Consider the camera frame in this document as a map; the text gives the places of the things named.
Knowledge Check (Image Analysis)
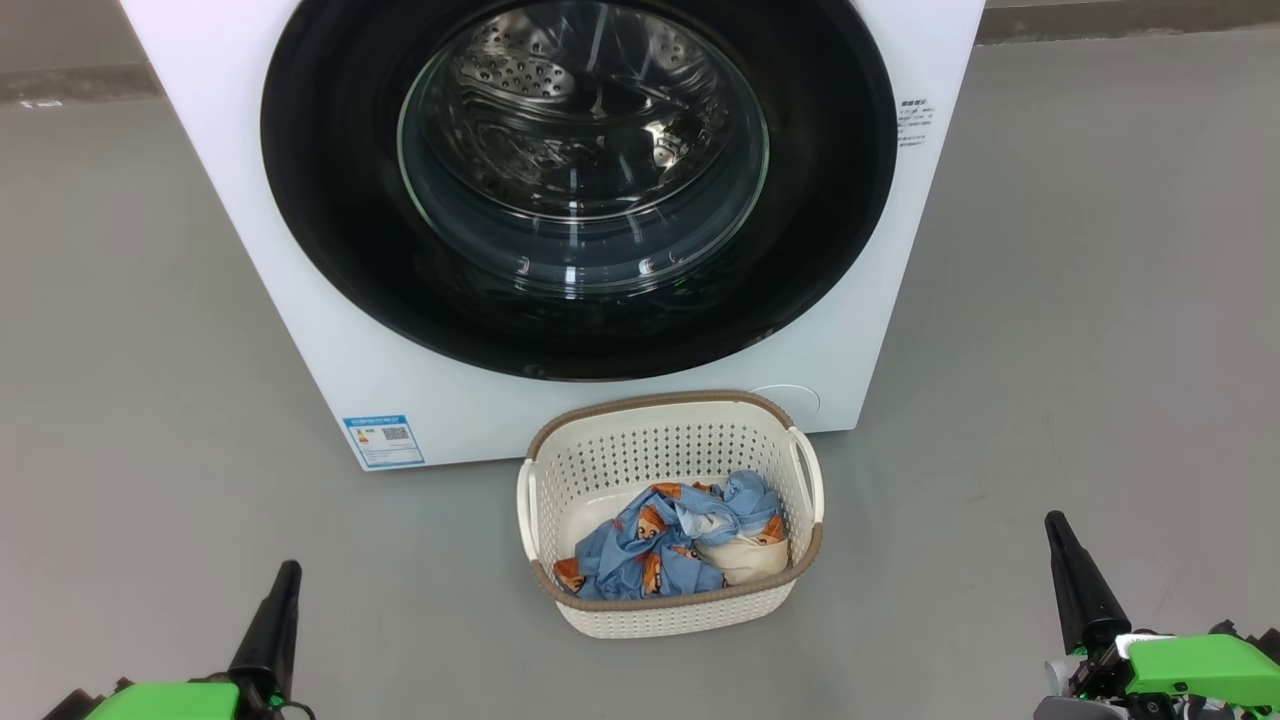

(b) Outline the blue energy label sticker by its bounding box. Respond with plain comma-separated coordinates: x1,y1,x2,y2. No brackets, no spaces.
342,414,426,469

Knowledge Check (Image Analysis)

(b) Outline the cream perforated laundry basket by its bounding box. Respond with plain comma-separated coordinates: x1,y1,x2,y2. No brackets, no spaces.
516,390,826,639

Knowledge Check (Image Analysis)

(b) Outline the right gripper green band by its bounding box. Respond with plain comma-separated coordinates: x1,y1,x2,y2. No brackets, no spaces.
1033,510,1280,720

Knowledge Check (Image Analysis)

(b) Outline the round white filter cover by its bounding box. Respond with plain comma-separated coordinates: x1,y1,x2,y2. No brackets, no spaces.
750,384,821,423

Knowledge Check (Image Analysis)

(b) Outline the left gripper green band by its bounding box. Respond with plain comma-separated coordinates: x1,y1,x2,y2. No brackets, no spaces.
42,560,316,720

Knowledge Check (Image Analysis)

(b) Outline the cream garment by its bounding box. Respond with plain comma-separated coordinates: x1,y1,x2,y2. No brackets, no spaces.
690,505,791,586

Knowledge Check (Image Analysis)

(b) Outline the blue bear print garment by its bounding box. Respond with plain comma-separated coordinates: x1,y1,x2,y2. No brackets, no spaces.
553,470,786,601

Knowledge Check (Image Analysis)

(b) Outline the white front-load washing machine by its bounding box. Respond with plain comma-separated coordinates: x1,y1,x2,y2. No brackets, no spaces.
120,0,986,471

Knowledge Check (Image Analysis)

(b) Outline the washing machine glass door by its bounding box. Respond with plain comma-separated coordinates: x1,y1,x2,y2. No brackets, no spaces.
260,0,898,381

